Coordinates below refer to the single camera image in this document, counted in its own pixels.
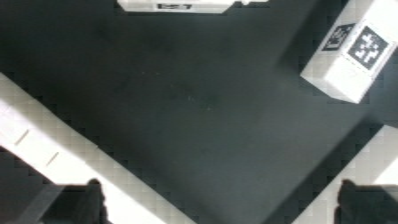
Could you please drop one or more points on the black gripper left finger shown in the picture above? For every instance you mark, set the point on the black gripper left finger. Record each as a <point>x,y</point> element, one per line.
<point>68,204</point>

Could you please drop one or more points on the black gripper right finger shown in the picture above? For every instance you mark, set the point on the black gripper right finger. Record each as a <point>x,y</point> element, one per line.
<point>366,204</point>

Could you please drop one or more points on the white leg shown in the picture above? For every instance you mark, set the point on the white leg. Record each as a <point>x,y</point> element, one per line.
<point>356,49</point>

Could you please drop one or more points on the white square table top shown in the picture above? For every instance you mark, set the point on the white square table top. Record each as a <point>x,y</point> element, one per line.
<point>181,6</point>

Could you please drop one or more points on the white U-shaped obstacle fence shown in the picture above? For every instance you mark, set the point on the white U-shaped obstacle fence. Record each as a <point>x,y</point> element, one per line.
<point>66,158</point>

